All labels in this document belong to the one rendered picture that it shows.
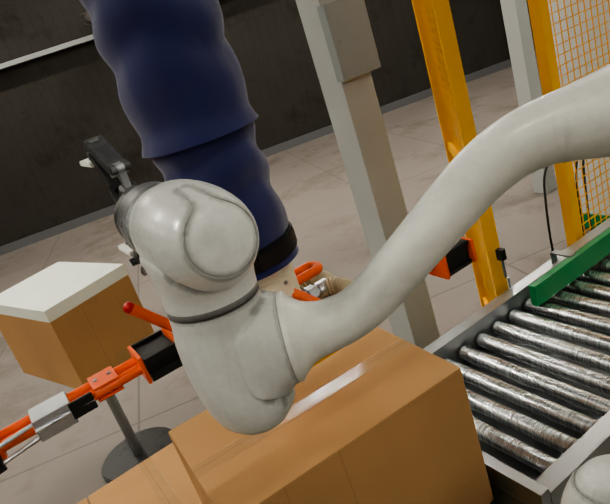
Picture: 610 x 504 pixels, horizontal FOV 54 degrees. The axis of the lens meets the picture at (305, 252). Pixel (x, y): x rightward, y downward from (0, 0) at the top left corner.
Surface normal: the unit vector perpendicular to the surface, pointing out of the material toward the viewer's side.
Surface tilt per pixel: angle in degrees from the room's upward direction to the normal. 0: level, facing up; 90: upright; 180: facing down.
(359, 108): 90
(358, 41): 90
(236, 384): 90
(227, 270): 95
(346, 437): 0
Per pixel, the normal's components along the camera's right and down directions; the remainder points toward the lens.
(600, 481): -0.22, -0.95
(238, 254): 0.58, 0.22
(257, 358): 0.17, 0.22
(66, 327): 0.75, 0.00
